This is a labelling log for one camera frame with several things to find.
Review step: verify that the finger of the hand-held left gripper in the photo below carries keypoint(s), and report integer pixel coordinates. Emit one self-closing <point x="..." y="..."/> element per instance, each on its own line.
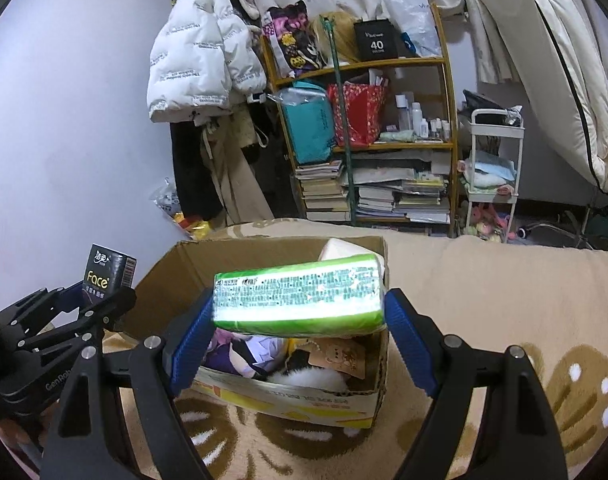
<point x="38" y="302"/>
<point x="93" y="317"/>

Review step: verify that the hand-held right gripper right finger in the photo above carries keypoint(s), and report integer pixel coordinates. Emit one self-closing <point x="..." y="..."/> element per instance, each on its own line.
<point x="411" y="345"/>

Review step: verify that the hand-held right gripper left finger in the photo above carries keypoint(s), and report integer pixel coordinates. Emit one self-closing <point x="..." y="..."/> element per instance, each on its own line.
<point x="188" y="355"/>

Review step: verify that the black tissue pack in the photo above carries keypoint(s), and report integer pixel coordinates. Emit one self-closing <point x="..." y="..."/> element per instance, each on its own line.
<point x="106" y="272"/>

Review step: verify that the cardboard box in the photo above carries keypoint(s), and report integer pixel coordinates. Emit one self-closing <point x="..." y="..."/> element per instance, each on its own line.
<point x="284" y="405"/>

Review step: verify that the green tissue pack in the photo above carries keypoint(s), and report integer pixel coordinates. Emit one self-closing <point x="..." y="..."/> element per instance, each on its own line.
<point x="299" y="295"/>

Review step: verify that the purple white plush toy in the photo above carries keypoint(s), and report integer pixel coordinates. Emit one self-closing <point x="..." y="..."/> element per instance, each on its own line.
<point x="254" y="355"/>

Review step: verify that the brown paper card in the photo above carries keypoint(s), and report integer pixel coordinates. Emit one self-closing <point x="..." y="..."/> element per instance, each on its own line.
<point x="336" y="357"/>

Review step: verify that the black white plush toy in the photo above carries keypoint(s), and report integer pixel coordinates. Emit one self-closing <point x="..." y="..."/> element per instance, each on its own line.
<point x="309" y="377"/>

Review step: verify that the yellow plush toy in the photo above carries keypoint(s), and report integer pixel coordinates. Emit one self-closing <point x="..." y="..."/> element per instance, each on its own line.
<point x="298" y="346"/>

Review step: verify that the white tissue pack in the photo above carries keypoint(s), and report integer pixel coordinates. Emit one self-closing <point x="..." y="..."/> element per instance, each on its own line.
<point x="341" y="250"/>

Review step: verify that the plastic bag of toys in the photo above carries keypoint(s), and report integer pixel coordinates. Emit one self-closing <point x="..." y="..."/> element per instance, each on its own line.
<point x="193" y="225"/>

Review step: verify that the pile of pink plush toys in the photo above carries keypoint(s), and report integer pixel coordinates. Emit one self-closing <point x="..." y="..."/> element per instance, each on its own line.
<point x="484" y="220"/>

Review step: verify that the pile of magazines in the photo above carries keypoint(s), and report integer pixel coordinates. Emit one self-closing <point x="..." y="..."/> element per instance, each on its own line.
<point x="404" y="200"/>

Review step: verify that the stack of thick books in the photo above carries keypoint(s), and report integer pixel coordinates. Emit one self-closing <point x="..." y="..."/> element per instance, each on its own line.
<point x="324" y="195"/>

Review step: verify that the beige hanging coat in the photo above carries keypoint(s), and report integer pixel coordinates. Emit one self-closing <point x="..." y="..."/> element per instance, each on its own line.
<point x="233" y="185"/>

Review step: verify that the black hanging garment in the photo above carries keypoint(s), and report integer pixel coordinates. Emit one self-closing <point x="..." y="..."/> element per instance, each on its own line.
<point x="193" y="170"/>

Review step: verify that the blue white cloth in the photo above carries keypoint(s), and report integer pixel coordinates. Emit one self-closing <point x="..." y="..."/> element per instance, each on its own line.
<point x="489" y="172"/>

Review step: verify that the dark hanging clothing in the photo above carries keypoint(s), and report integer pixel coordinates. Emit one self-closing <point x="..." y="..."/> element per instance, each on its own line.
<point x="279" y="185"/>

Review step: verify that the white trolley cart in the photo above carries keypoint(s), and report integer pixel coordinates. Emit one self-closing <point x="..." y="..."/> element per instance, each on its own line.
<point x="496" y="132"/>

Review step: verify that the green pole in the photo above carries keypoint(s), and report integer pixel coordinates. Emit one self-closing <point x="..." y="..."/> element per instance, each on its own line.
<point x="345" y="125"/>

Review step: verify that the group of cosmetic bottles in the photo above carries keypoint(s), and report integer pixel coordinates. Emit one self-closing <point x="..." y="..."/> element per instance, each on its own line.
<point x="403" y="110"/>

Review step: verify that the red gift bag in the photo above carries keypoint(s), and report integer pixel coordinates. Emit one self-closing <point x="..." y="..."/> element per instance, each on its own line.
<point x="359" y="115"/>

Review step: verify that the teal bag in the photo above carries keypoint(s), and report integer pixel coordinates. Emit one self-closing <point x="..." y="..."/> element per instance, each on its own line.
<point x="309" y="130"/>

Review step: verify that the wooden shelf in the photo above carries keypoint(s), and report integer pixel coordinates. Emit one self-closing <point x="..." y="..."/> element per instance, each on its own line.
<point x="384" y="63"/>

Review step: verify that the white puffer jacket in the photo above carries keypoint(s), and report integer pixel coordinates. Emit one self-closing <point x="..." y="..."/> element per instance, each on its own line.
<point x="193" y="50"/>

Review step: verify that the black box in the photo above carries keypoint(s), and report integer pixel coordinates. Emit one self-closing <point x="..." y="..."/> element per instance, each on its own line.
<point x="376" y="40"/>

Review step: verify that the blonde wig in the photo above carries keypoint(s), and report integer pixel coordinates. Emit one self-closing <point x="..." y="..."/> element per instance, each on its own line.
<point x="346" y="35"/>

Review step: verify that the cream upright mattress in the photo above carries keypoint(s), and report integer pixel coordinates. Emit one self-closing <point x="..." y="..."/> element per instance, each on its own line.
<point x="559" y="60"/>

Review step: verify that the black pink printed bag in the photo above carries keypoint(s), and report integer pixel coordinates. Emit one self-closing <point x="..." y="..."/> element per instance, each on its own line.
<point x="294" y="40"/>

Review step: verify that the clear plastic bag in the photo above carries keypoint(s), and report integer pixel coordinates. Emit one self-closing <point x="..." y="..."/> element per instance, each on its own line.
<point x="409" y="5"/>

